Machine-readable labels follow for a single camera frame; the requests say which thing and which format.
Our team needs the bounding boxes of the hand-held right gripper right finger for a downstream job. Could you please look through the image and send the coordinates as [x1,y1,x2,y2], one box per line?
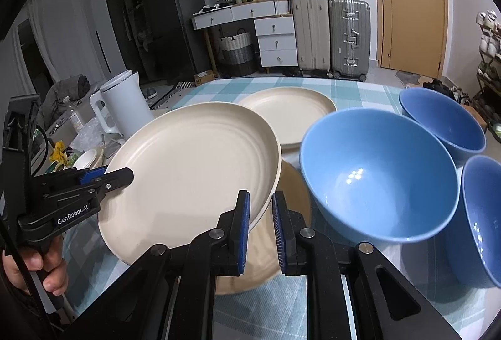
[272,190,462,340]

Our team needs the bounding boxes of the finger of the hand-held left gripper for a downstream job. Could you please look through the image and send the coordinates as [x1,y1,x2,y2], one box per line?
[35,166,111,189]
[37,167,136,203]

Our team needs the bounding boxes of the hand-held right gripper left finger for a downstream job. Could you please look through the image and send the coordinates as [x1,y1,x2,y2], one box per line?
[66,190,251,340]

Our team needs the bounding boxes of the cream round plate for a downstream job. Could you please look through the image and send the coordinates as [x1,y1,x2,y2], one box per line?
[214,158,312,296]
[97,101,282,266]

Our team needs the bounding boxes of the blue ceramic bowl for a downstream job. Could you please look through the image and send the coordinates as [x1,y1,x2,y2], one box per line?
[398,87,487,164]
[446,155,501,289]
[299,107,460,243]

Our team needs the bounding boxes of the cream ceramic bowl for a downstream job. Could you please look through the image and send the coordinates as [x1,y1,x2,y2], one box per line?
[236,87,337,150]

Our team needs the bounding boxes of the person's left hand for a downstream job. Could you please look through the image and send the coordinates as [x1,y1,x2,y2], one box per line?
[2,236,69,296]

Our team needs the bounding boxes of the small white bowl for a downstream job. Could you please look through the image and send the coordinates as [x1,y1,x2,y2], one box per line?
[72,147,105,171]

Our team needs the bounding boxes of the yellow snack packet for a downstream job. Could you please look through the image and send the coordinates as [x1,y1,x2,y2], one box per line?
[49,140,70,169]

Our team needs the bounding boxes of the clear plastic bag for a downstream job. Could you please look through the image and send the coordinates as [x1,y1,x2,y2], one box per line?
[70,116,118,153]

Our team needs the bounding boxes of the clear plastic bottle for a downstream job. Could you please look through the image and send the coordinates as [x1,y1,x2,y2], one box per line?
[60,95,85,132]

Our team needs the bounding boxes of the white electric kettle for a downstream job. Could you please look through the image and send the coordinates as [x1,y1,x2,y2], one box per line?
[89,70,154,143]

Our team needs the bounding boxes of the teal checked tablecloth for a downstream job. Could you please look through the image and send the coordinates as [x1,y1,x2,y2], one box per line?
[59,77,501,340]

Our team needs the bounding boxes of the grey clothing pile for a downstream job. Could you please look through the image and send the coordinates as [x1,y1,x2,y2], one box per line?
[41,75,91,122]

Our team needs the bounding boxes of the black and white patterned rug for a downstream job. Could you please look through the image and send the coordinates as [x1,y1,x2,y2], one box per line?
[149,81,197,108]

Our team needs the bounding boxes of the small cardboard box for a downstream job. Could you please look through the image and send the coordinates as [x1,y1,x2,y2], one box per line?
[194,70,216,87]

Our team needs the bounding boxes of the white curtain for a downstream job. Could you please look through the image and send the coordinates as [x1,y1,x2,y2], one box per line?
[16,0,111,98]

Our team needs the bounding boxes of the dark glass cabinet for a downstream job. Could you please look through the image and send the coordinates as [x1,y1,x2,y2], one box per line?
[100,0,146,90]

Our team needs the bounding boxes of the black refrigerator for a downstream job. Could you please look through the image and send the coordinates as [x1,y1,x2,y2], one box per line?
[139,0,213,85]

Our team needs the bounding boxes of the grey and white woven basket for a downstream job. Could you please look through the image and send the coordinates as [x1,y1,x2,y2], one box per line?
[217,32,256,78]

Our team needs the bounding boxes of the white dresser with drawers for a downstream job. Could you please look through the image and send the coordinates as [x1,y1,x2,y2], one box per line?
[192,0,298,75]

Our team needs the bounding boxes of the beige suitcase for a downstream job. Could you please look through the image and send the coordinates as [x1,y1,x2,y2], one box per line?
[290,0,330,77]

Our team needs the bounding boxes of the grey door mat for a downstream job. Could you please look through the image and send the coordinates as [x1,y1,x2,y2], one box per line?
[396,70,422,85]

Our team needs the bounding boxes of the silver suitcase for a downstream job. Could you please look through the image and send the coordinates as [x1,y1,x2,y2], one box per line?
[328,0,372,82]

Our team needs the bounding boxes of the black sandals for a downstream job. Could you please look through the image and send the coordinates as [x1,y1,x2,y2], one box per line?
[422,78,470,106]

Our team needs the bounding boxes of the wooden shoe rack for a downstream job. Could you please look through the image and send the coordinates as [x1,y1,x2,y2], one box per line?
[475,11,501,134]

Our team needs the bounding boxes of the wooden door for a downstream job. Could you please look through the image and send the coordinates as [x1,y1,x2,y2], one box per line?
[370,0,449,80]

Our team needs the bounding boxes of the group of shoes on rack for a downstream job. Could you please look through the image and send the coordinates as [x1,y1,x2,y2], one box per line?
[475,10,501,63]

